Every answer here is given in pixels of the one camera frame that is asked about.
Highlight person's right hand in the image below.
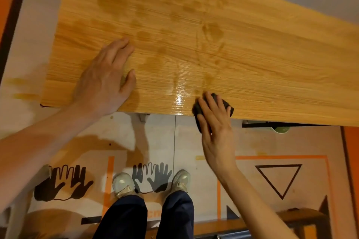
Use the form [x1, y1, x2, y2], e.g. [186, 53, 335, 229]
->
[196, 92, 239, 182]

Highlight person's left hand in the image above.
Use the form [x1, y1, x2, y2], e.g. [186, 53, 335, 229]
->
[72, 37, 137, 118]

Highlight black cleaning cloth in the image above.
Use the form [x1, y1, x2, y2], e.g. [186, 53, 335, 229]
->
[192, 93, 234, 134]

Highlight person's left forearm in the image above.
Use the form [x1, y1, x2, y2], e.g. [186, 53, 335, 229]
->
[0, 103, 97, 212]

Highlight person's right forearm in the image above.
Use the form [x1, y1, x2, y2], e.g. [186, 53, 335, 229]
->
[217, 167, 299, 239]

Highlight person's right beige shoe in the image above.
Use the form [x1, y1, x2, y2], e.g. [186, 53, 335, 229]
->
[168, 169, 191, 195]

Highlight person's beige shoe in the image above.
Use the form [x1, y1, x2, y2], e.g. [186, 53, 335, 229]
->
[168, 169, 191, 195]
[112, 172, 138, 199]

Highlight black bar under table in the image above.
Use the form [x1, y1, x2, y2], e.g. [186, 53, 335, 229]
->
[242, 120, 327, 128]

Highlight person's left beige shoe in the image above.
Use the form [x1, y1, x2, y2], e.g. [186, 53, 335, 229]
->
[112, 172, 138, 199]

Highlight grey metal bar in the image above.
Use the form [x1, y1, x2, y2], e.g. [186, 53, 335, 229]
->
[194, 229, 254, 239]

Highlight dark blue trousers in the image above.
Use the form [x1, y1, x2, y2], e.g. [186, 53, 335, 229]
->
[93, 190, 195, 239]

